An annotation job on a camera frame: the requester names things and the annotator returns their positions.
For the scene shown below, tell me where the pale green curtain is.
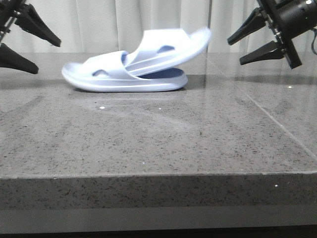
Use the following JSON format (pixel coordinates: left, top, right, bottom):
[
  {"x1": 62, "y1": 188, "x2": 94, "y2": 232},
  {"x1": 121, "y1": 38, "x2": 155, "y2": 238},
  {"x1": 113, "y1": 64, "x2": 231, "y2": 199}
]
[{"x1": 0, "y1": 0, "x2": 317, "y2": 54}]

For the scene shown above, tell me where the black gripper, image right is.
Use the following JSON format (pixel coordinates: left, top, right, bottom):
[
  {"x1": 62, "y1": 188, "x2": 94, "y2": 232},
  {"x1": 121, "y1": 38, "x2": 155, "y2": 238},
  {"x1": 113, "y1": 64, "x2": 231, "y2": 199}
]
[{"x1": 227, "y1": 0, "x2": 317, "y2": 69}]

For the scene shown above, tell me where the light blue slipper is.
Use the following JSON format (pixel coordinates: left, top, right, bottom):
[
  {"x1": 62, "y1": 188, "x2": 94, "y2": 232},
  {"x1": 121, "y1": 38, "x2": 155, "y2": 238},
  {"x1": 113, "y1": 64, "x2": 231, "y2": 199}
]
[
  {"x1": 61, "y1": 51, "x2": 188, "y2": 92},
  {"x1": 122, "y1": 27, "x2": 211, "y2": 76}
]

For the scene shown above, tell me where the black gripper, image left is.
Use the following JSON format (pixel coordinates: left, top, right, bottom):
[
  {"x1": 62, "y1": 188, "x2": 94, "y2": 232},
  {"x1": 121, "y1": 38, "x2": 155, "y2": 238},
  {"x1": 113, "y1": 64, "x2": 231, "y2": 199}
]
[{"x1": 0, "y1": 0, "x2": 61, "y2": 74}]

